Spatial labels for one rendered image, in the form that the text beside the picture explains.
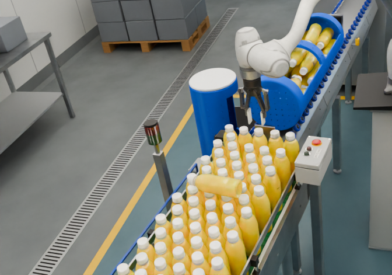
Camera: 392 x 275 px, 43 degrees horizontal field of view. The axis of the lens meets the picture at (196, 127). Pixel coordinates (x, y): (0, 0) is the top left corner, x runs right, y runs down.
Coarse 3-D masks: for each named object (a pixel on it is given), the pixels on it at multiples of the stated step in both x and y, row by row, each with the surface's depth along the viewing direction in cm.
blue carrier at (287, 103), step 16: (320, 16) 288; (336, 32) 295; (304, 48) 259; (336, 48) 280; (272, 80) 231; (288, 80) 232; (320, 80) 258; (272, 96) 235; (288, 96) 231; (304, 96) 236; (256, 112) 245; (272, 112) 240; (288, 112) 236; (288, 128) 242
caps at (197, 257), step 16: (208, 160) 208; (224, 160) 205; (224, 176) 199; (240, 176) 194; (256, 176) 193; (192, 192) 193; (256, 192) 185; (176, 208) 184; (192, 208) 183; (208, 208) 183; (224, 208) 180; (176, 224) 177; (192, 224) 176; (144, 240) 173; (176, 240) 171; (192, 240) 169; (144, 256) 166; (176, 256) 165; (192, 256) 163; (144, 272) 160; (176, 272) 158; (192, 272) 157
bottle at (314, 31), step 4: (312, 24) 291; (316, 24) 289; (312, 28) 286; (316, 28) 286; (320, 28) 289; (308, 32) 284; (312, 32) 282; (316, 32) 283; (320, 32) 289; (308, 36) 280; (312, 36) 279; (316, 36) 281; (308, 40) 279; (312, 40) 279; (316, 40) 281
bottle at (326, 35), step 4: (328, 28) 293; (324, 32) 289; (328, 32) 289; (332, 32) 293; (320, 36) 285; (324, 36) 284; (328, 36) 286; (332, 36) 293; (320, 40) 283; (324, 40) 283; (328, 40) 285; (324, 44) 283
